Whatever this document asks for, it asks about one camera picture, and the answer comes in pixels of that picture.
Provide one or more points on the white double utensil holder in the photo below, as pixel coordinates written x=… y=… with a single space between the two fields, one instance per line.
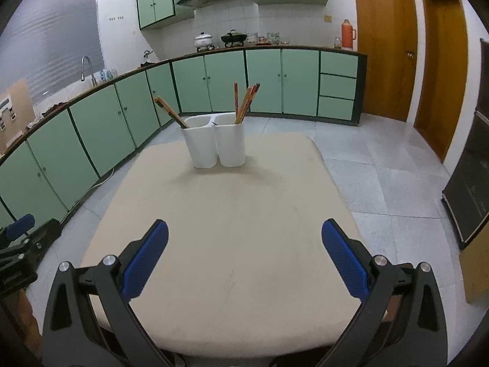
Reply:
x=214 y=145

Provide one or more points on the green base cabinets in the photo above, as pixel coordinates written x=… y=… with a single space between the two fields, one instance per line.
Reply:
x=95 y=130

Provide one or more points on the wooden door in frame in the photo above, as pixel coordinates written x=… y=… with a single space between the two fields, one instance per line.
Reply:
x=443 y=68

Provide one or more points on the clear plastic bottle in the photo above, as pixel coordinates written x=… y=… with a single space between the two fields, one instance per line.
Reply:
x=105 y=74

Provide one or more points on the cardboard box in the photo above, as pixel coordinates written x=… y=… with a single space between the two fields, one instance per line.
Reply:
x=477 y=275

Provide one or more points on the white cooking pot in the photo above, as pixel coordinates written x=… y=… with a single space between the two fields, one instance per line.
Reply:
x=204 y=41

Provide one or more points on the grey window blind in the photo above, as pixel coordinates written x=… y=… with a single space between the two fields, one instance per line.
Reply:
x=57 y=34

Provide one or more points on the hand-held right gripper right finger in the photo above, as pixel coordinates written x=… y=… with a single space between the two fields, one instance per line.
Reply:
x=344 y=260

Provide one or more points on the metal kitchen faucet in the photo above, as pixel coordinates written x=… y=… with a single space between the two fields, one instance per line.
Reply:
x=87 y=68

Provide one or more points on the small metal tap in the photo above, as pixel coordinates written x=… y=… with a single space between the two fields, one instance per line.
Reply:
x=148 y=53

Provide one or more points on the cardboard sheet with labels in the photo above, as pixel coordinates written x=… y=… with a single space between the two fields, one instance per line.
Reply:
x=15 y=114

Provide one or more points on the wall socket strip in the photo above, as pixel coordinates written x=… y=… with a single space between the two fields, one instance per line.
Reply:
x=116 y=19

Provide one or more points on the orange thermos flask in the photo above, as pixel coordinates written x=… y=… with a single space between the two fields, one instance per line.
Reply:
x=348 y=34

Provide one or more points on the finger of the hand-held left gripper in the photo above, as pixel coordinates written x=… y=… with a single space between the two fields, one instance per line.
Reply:
x=47 y=237
x=21 y=225

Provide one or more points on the small glass jar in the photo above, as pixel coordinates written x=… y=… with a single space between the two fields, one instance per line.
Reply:
x=337 y=43

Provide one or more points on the green cabinet drawer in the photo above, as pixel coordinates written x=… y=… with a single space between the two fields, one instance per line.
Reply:
x=337 y=86
x=335 y=107
x=339 y=64

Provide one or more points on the green wall cabinet tall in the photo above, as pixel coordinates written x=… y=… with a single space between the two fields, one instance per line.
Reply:
x=156 y=2

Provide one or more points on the brown patterned chopstick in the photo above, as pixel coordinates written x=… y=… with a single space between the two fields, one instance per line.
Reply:
x=174 y=111
x=252 y=99
x=248 y=103
x=168 y=111
x=244 y=105
x=236 y=103

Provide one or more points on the person's left forearm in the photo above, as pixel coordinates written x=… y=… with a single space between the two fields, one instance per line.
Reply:
x=28 y=321

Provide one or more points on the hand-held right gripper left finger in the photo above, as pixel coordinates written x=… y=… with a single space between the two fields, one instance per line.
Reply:
x=147 y=260

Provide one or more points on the black wok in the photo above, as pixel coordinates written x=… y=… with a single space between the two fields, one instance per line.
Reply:
x=233 y=38

